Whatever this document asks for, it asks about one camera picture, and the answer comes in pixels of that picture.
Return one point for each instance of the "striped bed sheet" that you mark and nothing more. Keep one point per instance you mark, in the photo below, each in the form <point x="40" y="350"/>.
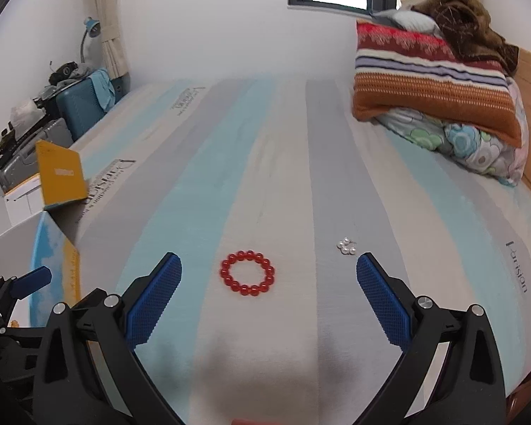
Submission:
<point x="252" y="183"/>

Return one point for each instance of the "beige curtain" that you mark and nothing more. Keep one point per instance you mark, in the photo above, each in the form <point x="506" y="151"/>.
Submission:
<point x="112" y="46"/>

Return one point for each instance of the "yellow box flap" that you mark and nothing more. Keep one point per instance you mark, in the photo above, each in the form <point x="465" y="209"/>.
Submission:
<point x="61" y="175"/>

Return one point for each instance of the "white pearl earrings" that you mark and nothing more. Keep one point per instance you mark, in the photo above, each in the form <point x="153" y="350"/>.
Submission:
<point x="347" y="246"/>

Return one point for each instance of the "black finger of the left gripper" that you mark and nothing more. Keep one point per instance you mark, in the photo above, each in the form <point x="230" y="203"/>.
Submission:
<point x="30" y="283"/>

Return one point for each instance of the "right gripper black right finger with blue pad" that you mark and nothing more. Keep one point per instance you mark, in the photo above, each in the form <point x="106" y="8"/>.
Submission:
<point x="470" y="385"/>

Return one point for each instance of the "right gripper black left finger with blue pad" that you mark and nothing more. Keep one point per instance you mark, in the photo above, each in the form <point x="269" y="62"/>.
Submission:
<point x="67" y="388"/>

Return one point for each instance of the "blue desk lamp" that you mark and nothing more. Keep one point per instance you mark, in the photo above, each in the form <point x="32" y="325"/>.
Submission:
<point x="92" y="30"/>

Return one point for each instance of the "brown fur blanket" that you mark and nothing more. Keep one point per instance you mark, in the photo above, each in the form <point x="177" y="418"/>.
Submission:
<point x="465" y="25"/>

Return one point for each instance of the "teal suitcase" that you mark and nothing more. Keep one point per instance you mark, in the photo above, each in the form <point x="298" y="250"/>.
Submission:
<point x="78" y="106"/>

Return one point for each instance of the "sky print cardboard box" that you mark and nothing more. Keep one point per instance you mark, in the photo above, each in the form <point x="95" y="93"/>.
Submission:
<point x="39" y="241"/>

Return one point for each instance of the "floral quilt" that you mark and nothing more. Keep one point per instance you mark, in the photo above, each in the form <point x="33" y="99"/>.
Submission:
<point x="476" y="150"/>

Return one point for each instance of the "light blue cloth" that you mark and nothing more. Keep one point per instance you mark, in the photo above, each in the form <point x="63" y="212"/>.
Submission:
<point x="104" y="90"/>

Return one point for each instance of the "grey printer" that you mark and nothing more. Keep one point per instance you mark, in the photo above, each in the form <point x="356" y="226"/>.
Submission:
<point x="18" y="158"/>

